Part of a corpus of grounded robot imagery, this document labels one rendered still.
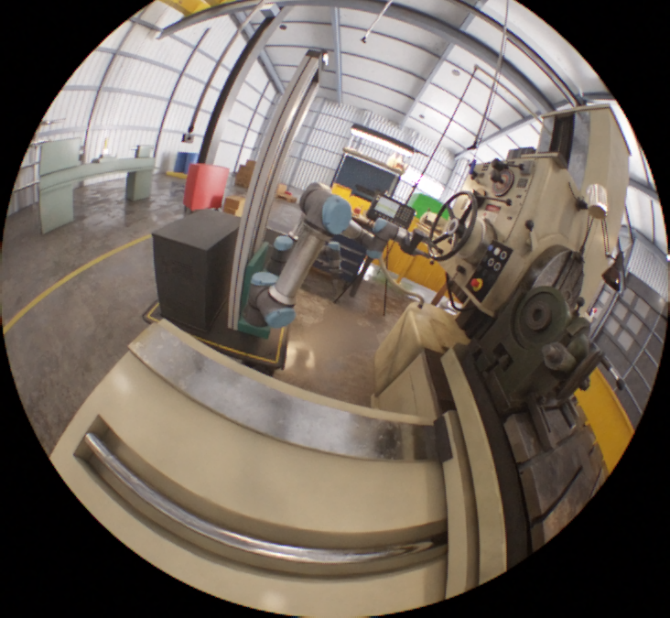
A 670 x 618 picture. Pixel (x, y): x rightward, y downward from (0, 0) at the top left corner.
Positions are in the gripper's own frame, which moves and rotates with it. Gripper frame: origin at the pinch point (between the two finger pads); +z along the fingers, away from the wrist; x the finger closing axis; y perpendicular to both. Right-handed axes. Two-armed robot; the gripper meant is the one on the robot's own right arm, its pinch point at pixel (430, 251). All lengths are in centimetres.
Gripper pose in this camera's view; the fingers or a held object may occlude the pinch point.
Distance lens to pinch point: 105.1
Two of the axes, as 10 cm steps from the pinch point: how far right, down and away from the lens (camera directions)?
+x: -3.0, 6.1, 7.3
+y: 2.3, -7.0, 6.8
